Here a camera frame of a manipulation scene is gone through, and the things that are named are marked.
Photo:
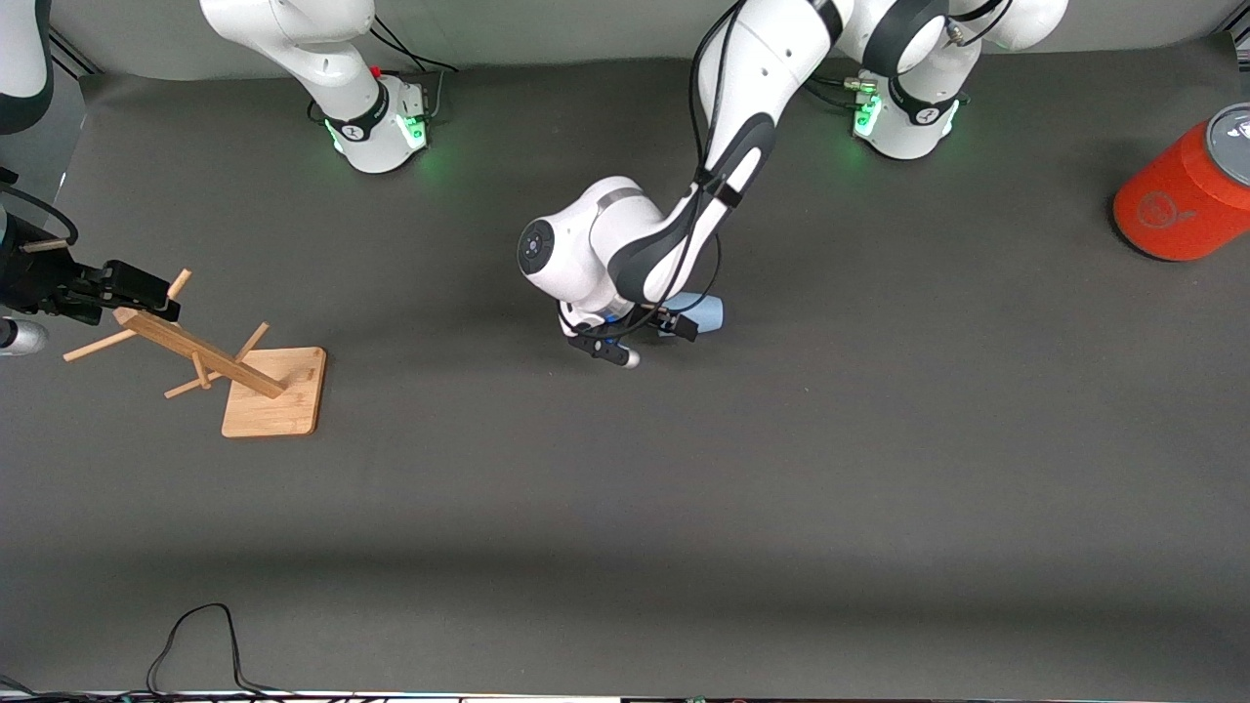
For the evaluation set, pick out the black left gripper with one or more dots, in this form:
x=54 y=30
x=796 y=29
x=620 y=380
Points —
x=652 y=318

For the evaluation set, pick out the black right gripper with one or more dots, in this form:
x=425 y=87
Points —
x=31 y=276

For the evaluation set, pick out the light blue cup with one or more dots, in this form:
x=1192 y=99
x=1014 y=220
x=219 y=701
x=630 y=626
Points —
x=708 y=312

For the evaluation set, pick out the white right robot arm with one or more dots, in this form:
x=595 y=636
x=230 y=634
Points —
x=342 y=88

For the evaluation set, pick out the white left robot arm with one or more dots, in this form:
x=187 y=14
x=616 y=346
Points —
x=586 y=244

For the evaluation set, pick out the wooden cup rack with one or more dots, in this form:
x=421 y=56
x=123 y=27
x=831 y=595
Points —
x=278 y=400

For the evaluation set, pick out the dark grey table mat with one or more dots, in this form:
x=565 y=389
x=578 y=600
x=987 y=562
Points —
x=625 y=488

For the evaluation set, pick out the orange metal can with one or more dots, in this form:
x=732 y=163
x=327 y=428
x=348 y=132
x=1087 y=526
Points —
x=1187 y=195

